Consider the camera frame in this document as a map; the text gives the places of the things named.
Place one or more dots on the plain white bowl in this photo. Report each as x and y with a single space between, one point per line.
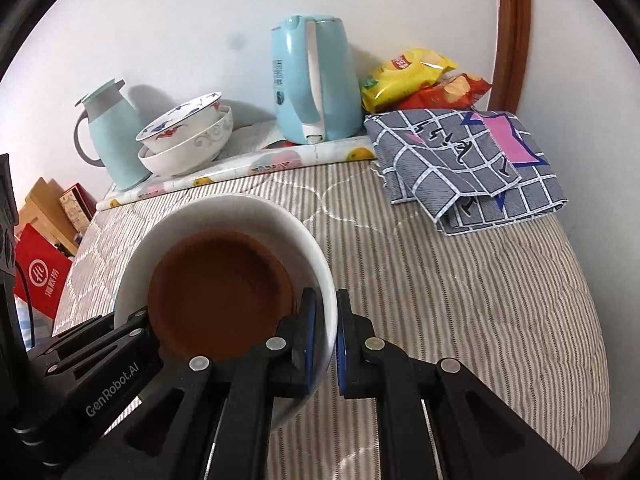
210 215

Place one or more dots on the yellow chip bag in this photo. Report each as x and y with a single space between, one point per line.
400 80

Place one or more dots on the red paper bag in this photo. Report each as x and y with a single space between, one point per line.
40 270

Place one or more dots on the grey checked folded cloth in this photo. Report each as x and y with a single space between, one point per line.
450 160

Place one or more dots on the brown cardboard boxes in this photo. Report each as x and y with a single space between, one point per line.
42 205

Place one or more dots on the brown wooden door frame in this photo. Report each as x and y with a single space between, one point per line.
512 35

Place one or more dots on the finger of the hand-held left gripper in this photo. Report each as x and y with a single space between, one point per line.
115 347
75 337

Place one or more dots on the blue red floral bowl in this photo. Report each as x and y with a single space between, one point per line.
185 135

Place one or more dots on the light blue thermos jug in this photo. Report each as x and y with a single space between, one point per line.
115 140

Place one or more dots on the red chip bag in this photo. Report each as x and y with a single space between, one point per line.
450 92

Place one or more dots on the dark red box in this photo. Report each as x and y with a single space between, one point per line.
77 207

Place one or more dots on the white bowl grey swirl print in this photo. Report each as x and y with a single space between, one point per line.
200 157

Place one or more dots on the fruit print tablecloth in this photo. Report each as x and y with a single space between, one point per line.
240 169

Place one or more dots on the light blue electric kettle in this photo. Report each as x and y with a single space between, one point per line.
330 90

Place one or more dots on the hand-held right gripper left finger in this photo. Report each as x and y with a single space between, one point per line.
307 340

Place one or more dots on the brown bowl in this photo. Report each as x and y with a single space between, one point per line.
220 290

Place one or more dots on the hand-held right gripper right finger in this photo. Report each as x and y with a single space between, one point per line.
342 345

